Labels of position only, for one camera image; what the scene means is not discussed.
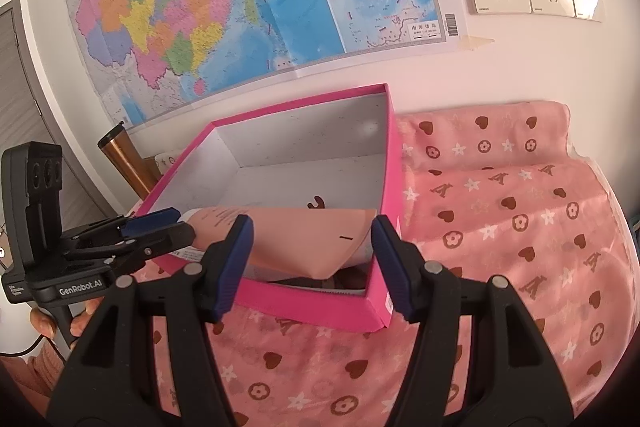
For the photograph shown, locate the pink tube with green print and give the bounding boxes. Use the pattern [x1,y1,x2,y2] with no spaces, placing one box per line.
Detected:
[173,206,378,282]

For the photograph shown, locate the red plastic hook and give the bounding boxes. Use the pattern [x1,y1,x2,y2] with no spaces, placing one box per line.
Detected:
[307,195,326,209]

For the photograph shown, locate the person's left hand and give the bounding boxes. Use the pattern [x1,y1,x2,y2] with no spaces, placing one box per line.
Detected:
[29,297,103,361]

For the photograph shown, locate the copper thermos bottle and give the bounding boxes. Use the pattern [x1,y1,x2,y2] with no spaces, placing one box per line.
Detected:
[98,121,160,199]

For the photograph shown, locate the grey door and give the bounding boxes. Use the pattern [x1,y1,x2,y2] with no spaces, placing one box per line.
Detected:
[0,0,116,230]

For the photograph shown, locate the pink patterned cloth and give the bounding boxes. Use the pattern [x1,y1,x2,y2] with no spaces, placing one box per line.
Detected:
[208,102,639,426]

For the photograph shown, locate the pink cardboard box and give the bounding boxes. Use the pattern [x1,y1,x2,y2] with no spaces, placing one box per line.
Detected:
[136,84,402,333]

